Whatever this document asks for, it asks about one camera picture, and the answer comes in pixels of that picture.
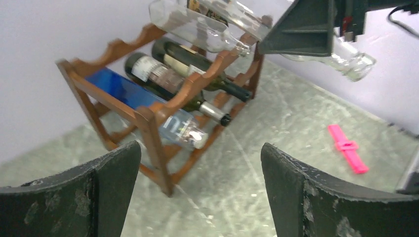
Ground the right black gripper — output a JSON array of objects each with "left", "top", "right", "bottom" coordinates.
[{"left": 259, "top": 0, "right": 419, "bottom": 57}]

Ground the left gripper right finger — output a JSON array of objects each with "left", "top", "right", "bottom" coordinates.
[{"left": 260, "top": 143, "right": 419, "bottom": 237}]

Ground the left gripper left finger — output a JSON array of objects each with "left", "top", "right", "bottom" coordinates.
[{"left": 0, "top": 141, "right": 141, "bottom": 237}]

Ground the blue square glass bottle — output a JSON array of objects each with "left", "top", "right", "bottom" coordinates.
[{"left": 85, "top": 68, "right": 209, "bottom": 149}]

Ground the clear tall glass bottle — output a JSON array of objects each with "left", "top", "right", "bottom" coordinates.
[{"left": 148, "top": 0, "right": 251, "bottom": 56}]

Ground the dark green wine bottle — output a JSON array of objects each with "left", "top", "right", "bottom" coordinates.
[{"left": 151, "top": 37, "right": 252, "bottom": 102}]

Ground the labelled green wine bottle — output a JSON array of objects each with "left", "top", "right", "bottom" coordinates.
[{"left": 124, "top": 52, "right": 231, "bottom": 126}]

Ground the clear square liquor bottle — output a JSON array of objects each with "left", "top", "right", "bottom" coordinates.
[{"left": 186, "top": 0, "right": 273, "bottom": 40}]

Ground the wooden wine rack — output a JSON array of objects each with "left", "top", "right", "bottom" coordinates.
[{"left": 55, "top": 14, "right": 274, "bottom": 198}]

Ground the pink plastic clip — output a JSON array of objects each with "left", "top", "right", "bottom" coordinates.
[{"left": 328, "top": 124, "right": 369, "bottom": 174}]

